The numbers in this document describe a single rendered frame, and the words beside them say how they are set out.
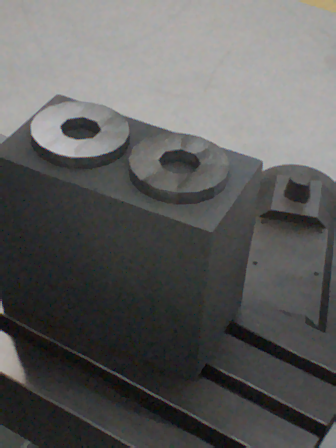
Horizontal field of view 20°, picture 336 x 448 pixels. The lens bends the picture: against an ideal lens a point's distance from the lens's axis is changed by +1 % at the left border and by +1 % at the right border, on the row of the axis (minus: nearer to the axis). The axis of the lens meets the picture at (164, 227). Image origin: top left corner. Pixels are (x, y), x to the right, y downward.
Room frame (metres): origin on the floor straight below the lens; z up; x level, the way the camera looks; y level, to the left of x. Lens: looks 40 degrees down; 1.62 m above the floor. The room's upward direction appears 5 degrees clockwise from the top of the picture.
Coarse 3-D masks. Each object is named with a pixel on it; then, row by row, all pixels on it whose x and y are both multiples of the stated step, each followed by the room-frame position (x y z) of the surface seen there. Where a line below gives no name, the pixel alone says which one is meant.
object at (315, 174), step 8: (272, 168) 1.44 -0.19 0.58; (280, 168) 1.43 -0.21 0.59; (288, 168) 1.43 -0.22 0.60; (296, 168) 1.43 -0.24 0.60; (304, 168) 1.43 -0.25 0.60; (312, 168) 1.43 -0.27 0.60; (264, 176) 1.42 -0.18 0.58; (272, 176) 1.41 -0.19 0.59; (312, 176) 1.41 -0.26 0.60; (320, 176) 1.42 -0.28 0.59; (328, 176) 1.43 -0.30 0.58; (328, 184) 1.40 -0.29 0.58
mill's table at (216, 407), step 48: (0, 336) 0.64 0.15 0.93; (48, 336) 0.64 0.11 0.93; (240, 336) 0.68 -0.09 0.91; (288, 336) 0.67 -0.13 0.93; (0, 384) 0.59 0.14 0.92; (48, 384) 0.58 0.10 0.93; (96, 384) 0.59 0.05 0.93; (144, 384) 0.59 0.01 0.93; (192, 384) 0.60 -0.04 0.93; (240, 384) 0.61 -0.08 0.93; (288, 384) 0.61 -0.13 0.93; (48, 432) 0.57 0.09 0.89; (96, 432) 0.54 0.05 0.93; (144, 432) 0.54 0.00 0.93; (192, 432) 0.56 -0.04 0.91; (240, 432) 0.54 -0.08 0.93; (288, 432) 0.55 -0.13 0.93
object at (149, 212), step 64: (64, 128) 0.72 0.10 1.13; (128, 128) 0.74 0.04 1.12; (0, 192) 0.68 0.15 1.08; (64, 192) 0.65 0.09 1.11; (128, 192) 0.64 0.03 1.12; (192, 192) 0.63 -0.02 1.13; (256, 192) 0.70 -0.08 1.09; (0, 256) 0.68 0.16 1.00; (64, 256) 0.65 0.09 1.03; (128, 256) 0.63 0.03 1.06; (192, 256) 0.60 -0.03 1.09; (64, 320) 0.65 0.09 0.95; (128, 320) 0.63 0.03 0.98; (192, 320) 0.60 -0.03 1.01
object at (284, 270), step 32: (288, 192) 1.32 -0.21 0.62; (320, 192) 1.34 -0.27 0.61; (256, 224) 1.26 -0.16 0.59; (288, 224) 1.27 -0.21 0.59; (320, 224) 1.27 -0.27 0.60; (256, 256) 1.18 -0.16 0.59; (288, 256) 1.19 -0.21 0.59; (320, 256) 1.19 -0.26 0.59; (256, 288) 1.10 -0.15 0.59; (288, 288) 1.11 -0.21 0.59; (320, 288) 1.11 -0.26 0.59; (320, 320) 1.05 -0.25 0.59
